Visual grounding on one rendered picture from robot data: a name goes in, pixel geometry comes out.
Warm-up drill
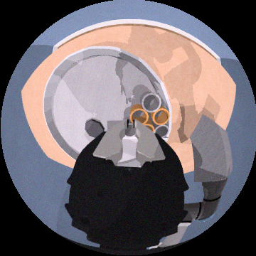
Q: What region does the bronze bushing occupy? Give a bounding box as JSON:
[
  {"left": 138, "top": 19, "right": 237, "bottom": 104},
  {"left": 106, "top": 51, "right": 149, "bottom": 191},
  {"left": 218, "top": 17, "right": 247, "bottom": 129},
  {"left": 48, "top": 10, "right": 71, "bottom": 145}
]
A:
[
  {"left": 149, "top": 106, "right": 170, "bottom": 125},
  {"left": 130, "top": 104, "right": 149, "bottom": 124},
  {"left": 144, "top": 118, "right": 154, "bottom": 132}
]

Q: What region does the grey round turntable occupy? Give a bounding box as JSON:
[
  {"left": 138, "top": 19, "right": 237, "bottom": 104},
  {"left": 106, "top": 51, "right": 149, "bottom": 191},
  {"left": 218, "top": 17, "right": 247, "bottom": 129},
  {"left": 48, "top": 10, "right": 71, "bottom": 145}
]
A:
[{"left": 43, "top": 46, "right": 172, "bottom": 167}]

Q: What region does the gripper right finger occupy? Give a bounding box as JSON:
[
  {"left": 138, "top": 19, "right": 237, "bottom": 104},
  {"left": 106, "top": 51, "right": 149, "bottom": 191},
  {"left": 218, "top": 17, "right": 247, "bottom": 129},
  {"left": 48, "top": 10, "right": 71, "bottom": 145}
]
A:
[{"left": 133, "top": 119, "right": 189, "bottom": 191}]

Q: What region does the grey metal sleeve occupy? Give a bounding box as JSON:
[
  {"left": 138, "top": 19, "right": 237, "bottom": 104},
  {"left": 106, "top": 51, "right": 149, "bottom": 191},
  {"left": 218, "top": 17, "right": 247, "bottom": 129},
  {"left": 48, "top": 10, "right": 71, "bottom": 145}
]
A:
[
  {"left": 151, "top": 120, "right": 169, "bottom": 138},
  {"left": 125, "top": 117, "right": 136, "bottom": 137},
  {"left": 140, "top": 92, "right": 161, "bottom": 112}
]

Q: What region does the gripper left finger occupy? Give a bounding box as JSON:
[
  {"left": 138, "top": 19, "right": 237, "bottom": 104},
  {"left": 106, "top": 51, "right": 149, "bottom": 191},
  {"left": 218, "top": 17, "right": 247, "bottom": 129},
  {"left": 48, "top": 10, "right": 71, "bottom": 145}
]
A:
[{"left": 67, "top": 119, "right": 129, "bottom": 185}]

